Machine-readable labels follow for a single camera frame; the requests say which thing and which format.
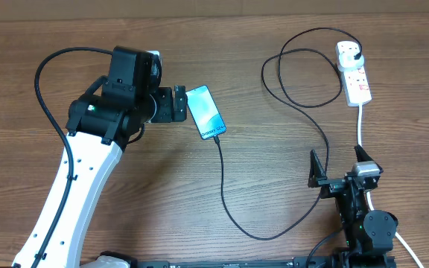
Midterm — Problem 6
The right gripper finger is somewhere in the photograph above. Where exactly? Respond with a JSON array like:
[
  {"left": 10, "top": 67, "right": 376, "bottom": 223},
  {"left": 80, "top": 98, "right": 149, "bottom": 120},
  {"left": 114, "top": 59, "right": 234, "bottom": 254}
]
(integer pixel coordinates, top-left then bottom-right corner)
[
  {"left": 308, "top": 150, "right": 327, "bottom": 188},
  {"left": 354, "top": 144, "right": 383, "bottom": 174}
]

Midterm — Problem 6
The white USB charger plug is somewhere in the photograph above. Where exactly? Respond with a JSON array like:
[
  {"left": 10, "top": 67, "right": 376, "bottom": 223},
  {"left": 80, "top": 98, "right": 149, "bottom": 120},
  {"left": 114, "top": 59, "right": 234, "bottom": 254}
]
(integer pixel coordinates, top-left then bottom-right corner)
[{"left": 337, "top": 52, "right": 365, "bottom": 72}]

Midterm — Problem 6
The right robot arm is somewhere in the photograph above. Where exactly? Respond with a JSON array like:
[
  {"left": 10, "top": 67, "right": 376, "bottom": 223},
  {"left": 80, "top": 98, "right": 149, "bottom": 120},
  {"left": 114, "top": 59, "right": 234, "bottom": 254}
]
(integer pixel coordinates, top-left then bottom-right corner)
[{"left": 305, "top": 144, "right": 398, "bottom": 267}]

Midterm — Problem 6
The white power strip cord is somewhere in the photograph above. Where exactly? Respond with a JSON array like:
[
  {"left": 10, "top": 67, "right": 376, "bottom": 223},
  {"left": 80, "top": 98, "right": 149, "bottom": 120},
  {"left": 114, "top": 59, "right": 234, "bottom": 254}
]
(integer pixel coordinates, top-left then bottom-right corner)
[{"left": 356, "top": 103, "right": 426, "bottom": 268}]

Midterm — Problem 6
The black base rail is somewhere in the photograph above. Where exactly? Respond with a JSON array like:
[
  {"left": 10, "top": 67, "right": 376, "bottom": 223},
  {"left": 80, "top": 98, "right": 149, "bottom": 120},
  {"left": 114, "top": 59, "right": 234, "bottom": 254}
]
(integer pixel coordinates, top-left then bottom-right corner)
[{"left": 80, "top": 251, "right": 398, "bottom": 268}]

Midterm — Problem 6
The white power strip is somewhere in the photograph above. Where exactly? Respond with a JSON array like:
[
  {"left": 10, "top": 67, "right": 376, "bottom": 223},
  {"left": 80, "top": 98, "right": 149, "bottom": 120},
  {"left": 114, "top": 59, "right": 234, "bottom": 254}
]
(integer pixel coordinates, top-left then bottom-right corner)
[{"left": 335, "top": 41, "right": 372, "bottom": 106}]

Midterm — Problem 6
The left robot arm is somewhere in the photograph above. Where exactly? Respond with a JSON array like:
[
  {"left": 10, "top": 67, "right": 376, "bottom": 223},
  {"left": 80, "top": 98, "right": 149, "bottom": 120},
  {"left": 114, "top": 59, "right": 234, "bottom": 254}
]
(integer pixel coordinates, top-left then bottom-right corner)
[{"left": 12, "top": 46, "right": 187, "bottom": 267}]

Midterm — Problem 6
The black USB charging cable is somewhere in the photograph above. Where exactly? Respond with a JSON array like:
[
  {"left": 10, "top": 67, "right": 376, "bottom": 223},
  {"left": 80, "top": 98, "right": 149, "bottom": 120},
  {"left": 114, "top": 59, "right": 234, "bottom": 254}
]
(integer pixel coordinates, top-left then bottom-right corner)
[{"left": 212, "top": 27, "right": 363, "bottom": 241}]

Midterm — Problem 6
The Samsung Galaxy smartphone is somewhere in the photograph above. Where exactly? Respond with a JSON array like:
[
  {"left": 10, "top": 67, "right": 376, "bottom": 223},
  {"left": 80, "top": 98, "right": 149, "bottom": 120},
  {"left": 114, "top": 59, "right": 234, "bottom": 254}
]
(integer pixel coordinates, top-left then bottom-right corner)
[{"left": 186, "top": 85, "right": 226, "bottom": 140}]

